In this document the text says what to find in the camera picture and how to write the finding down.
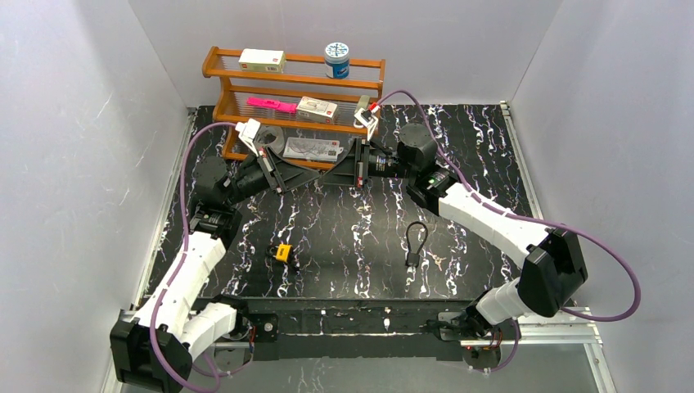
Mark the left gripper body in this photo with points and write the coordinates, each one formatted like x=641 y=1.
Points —
x=270 y=169

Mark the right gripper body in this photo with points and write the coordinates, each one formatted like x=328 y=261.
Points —
x=359 y=164

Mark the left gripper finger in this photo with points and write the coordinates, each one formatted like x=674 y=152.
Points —
x=271 y=160
x=290 y=176

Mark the yellow padlock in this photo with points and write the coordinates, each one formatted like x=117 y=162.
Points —
x=284 y=254

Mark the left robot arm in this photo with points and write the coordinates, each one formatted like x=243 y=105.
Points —
x=158 y=346

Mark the clear tape roll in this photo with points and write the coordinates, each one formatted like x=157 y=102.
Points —
x=271 y=137

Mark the flat packaged card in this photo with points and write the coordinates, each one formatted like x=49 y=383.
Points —
x=312 y=149

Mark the pink flat tool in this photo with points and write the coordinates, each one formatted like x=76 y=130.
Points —
x=275 y=105

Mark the wooden three-tier shelf rack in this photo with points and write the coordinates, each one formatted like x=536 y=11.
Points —
x=303 y=75

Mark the beige small stapler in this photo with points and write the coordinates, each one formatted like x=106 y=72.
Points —
x=362 y=104

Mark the white box middle shelf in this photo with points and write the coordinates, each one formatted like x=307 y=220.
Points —
x=316 y=110

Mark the white box shelf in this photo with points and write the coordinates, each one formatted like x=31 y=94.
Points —
x=316 y=110
x=263 y=61

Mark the white box top shelf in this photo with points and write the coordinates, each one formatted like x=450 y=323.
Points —
x=263 y=61

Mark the blue round jar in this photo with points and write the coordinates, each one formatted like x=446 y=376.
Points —
x=336 y=59

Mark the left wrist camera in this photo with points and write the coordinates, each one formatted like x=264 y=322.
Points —
x=247 y=133

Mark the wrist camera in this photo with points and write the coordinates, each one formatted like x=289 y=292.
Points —
x=247 y=133
x=366 y=118

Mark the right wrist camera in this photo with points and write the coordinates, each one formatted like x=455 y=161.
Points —
x=366 y=118

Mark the black cable loop lock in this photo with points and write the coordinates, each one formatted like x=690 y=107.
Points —
x=414 y=246

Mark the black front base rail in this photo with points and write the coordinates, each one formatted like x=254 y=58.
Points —
x=302 y=328

